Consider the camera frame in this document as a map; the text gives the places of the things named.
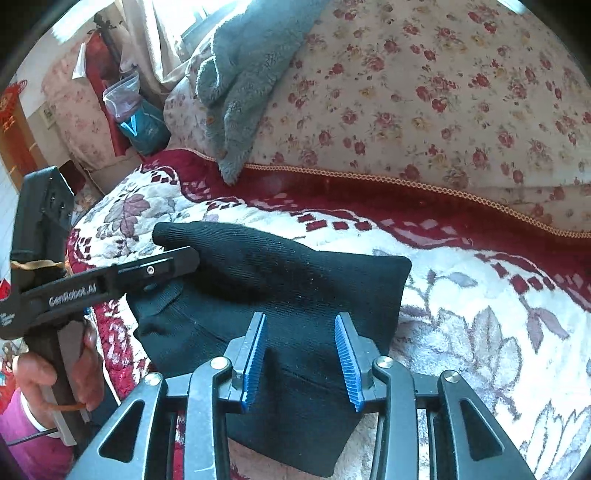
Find beige curtain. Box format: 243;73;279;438
117;0;206;99

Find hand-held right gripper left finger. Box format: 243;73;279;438
69;311;269;480

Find teal bag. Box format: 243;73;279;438
115;102;172;157

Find red cloth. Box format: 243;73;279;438
84;32;122;158

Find floral patterned pillow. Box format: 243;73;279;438
164;0;591;238

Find black pants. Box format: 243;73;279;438
126;222;413;478

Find red knot wall decoration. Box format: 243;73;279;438
0;78;29;136

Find red white floral blanket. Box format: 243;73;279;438
65;148;591;480

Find wooden door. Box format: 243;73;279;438
0;99;47;181

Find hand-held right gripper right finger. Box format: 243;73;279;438
333;313;536;480

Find grey fluffy towel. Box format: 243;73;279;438
196;0;331;186

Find person's left hand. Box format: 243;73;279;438
11;320;106;431

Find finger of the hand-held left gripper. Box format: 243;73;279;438
106;246;200;297

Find pink floral pillow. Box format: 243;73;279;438
41;44;121;171

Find clear plastic bag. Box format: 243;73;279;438
102;71;141;123

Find person's left forearm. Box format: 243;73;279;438
0;388;77;480

